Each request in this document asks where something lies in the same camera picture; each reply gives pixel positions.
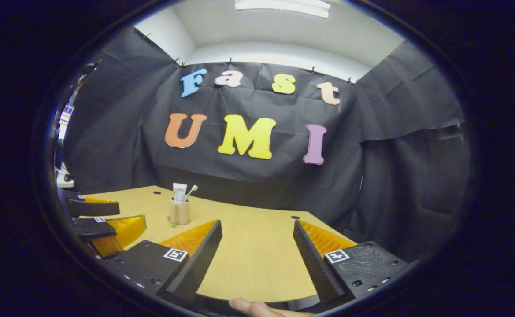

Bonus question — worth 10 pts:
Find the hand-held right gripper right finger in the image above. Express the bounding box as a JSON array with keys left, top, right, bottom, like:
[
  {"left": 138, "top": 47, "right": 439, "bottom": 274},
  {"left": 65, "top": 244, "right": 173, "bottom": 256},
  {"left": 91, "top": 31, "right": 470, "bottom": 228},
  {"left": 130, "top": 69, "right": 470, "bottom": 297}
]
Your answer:
[{"left": 293, "top": 219, "right": 410, "bottom": 304}]

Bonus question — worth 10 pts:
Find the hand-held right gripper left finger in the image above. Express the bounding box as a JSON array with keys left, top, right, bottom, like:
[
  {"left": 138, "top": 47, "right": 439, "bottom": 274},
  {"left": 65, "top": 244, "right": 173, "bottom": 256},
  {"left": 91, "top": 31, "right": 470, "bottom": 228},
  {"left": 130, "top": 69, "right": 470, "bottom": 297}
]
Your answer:
[{"left": 101, "top": 219, "right": 223, "bottom": 304}]

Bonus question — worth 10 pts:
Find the beige cup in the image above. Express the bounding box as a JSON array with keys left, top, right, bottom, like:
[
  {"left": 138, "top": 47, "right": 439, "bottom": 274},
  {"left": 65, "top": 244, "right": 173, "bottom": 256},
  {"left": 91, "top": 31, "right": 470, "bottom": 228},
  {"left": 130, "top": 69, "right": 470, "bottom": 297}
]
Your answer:
[{"left": 170, "top": 197, "right": 191, "bottom": 225}]

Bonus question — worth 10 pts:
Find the wooden desktop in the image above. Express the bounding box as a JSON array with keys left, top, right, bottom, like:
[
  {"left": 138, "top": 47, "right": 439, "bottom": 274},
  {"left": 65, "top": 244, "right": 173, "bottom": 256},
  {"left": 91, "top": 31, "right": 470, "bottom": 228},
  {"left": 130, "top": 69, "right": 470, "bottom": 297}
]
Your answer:
[{"left": 79, "top": 185, "right": 359, "bottom": 304}]

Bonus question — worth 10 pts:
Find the white side desk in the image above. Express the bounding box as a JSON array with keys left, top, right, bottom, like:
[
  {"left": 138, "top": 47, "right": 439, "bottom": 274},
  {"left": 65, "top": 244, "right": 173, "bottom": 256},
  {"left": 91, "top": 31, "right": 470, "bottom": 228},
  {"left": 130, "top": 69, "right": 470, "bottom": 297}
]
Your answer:
[{"left": 56, "top": 162, "right": 75, "bottom": 189}]

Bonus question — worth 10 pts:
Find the computer monitor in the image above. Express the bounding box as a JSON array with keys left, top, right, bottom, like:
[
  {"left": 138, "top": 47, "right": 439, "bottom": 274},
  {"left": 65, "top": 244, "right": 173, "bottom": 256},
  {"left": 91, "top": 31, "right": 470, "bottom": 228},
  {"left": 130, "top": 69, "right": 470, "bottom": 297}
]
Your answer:
[{"left": 59, "top": 105, "right": 74, "bottom": 140}]

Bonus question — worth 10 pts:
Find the black backdrop cloth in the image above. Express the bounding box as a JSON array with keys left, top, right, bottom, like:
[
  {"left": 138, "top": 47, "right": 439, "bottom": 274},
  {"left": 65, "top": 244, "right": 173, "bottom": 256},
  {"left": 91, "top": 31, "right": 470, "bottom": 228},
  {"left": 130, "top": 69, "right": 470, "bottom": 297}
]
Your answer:
[{"left": 61, "top": 24, "right": 471, "bottom": 265}]

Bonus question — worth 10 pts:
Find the ceiling light panel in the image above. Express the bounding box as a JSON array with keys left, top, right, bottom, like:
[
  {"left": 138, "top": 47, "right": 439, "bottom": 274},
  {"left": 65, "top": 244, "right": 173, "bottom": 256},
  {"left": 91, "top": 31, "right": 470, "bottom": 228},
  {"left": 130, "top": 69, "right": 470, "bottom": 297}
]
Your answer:
[{"left": 234, "top": 0, "right": 330, "bottom": 19}]

